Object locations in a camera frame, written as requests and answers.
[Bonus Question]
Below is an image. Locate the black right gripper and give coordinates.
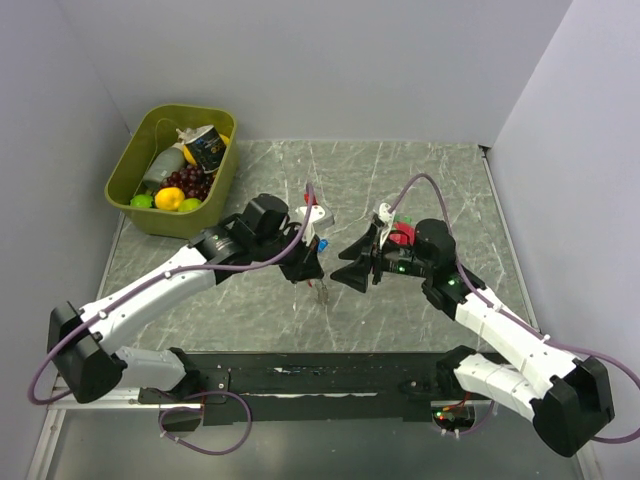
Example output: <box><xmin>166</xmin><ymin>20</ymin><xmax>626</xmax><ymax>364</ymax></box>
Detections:
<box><xmin>330</xmin><ymin>223</ymin><xmax>432</xmax><ymax>293</ymax></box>

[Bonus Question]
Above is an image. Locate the dark red grape bunch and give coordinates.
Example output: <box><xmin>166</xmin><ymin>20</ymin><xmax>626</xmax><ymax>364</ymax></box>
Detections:
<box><xmin>160</xmin><ymin>165</ymin><xmax>215</xmax><ymax>201</ymax></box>

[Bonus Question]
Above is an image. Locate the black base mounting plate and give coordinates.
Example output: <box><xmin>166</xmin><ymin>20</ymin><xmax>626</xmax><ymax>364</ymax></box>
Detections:
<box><xmin>137</xmin><ymin>352</ymin><xmax>494</xmax><ymax>427</ymax></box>

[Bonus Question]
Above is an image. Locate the olive green plastic bin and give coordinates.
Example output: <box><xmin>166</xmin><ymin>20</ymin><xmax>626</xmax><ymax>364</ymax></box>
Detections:
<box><xmin>104</xmin><ymin>104</ymin><xmax>239</xmax><ymax>239</ymax></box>

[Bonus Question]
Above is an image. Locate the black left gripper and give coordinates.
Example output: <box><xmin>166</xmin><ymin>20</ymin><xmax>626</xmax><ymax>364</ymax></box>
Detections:
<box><xmin>253</xmin><ymin>221</ymin><xmax>324</xmax><ymax>284</ymax></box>

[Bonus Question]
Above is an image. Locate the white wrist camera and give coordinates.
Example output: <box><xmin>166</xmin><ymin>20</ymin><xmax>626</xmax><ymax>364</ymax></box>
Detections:
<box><xmin>302</xmin><ymin>203</ymin><xmax>335</xmax><ymax>245</ymax></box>
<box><xmin>372</xmin><ymin>202</ymin><xmax>394</xmax><ymax>248</ymax></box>

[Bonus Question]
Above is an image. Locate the green lime right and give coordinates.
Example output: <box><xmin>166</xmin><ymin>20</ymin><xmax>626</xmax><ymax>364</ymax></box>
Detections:
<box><xmin>178</xmin><ymin>198</ymin><xmax>202</xmax><ymax>213</ymax></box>

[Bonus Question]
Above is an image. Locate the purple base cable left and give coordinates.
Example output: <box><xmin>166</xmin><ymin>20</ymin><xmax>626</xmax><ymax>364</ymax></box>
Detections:
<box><xmin>158</xmin><ymin>389</ymin><xmax>253</xmax><ymax>455</ymax></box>

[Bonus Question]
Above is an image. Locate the yellow lemon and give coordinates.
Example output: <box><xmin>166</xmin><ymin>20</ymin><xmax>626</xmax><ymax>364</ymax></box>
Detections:
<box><xmin>154</xmin><ymin>187</ymin><xmax>185</xmax><ymax>212</ymax></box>

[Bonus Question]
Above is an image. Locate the green lime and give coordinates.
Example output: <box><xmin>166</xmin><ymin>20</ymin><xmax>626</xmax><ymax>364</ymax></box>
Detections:
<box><xmin>178</xmin><ymin>198</ymin><xmax>202</xmax><ymax>213</ymax></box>
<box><xmin>129</xmin><ymin>194</ymin><xmax>153</xmax><ymax>208</ymax></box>

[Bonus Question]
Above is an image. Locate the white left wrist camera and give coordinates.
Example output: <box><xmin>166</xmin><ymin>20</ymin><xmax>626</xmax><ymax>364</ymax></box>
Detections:
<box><xmin>302</xmin><ymin>203</ymin><xmax>335</xmax><ymax>245</ymax></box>

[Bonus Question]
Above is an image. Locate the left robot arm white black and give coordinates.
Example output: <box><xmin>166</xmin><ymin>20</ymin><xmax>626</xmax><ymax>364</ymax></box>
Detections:
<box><xmin>47</xmin><ymin>194</ymin><xmax>334</xmax><ymax>404</ymax></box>

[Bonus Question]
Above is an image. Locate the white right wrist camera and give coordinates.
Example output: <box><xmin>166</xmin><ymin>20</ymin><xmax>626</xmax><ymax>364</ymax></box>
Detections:
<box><xmin>372</xmin><ymin>202</ymin><xmax>394</xmax><ymax>248</ymax></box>

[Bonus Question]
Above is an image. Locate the black crumpled paper cup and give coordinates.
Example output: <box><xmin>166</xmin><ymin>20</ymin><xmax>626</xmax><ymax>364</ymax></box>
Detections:
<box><xmin>177</xmin><ymin>125</ymin><xmax>226</xmax><ymax>174</ymax></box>

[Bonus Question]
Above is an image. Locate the grey plastic bottle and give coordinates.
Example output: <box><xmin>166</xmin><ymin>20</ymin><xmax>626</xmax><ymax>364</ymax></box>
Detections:
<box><xmin>142</xmin><ymin>143</ymin><xmax>186</xmax><ymax>190</ymax></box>

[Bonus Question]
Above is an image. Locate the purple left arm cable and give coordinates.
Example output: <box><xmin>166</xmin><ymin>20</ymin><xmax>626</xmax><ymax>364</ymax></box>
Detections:
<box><xmin>27</xmin><ymin>182</ymin><xmax>319</xmax><ymax>405</ymax></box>

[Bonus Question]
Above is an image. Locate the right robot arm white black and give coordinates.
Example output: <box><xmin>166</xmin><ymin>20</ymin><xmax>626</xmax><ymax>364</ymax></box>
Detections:
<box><xmin>331</xmin><ymin>218</ymin><xmax>614</xmax><ymax>457</ymax></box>

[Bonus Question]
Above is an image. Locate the red dragon fruit toy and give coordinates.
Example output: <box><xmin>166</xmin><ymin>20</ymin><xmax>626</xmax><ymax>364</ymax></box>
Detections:
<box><xmin>389</xmin><ymin>215</ymin><xmax>415</xmax><ymax>246</ymax></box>

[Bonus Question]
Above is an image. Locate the green lime left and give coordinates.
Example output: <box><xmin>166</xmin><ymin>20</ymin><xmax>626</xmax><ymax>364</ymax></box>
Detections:
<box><xmin>129</xmin><ymin>194</ymin><xmax>153</xmax><ymax>208</ymax></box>

